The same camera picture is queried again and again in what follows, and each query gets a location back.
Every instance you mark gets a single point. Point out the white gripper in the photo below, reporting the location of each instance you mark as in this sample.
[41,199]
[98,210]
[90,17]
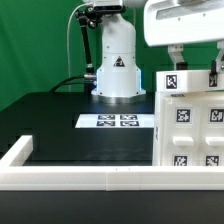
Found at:
[169,22]

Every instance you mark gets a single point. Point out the small white block with tag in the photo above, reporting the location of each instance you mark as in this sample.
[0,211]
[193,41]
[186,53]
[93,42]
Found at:
[184,81]

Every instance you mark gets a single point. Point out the white cabinet door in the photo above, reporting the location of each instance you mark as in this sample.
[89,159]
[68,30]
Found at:
[181,132]
[213,132]

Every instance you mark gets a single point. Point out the white cabinet body box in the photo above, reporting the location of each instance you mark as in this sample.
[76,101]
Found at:
[160,115]

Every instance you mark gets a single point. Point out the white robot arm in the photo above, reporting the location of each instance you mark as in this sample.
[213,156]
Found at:
[119,79]

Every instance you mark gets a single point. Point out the white flat top panel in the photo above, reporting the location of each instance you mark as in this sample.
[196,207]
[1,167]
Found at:
[115,121]

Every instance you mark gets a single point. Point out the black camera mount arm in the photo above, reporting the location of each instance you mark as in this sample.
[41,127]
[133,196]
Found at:
[87,36]

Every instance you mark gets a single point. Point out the white U-shaped boundary frame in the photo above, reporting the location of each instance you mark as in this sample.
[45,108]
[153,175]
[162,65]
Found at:
[16,175]

